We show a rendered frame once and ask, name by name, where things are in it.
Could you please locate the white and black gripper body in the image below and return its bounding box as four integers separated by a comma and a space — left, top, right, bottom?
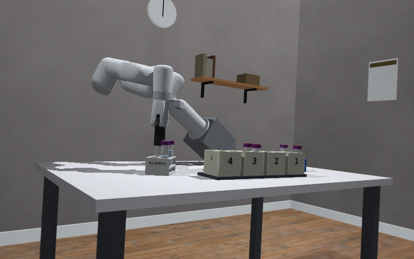
150, 99, 171, 127

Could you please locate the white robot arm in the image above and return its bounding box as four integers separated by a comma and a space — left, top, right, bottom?
91, 58, 209, 139

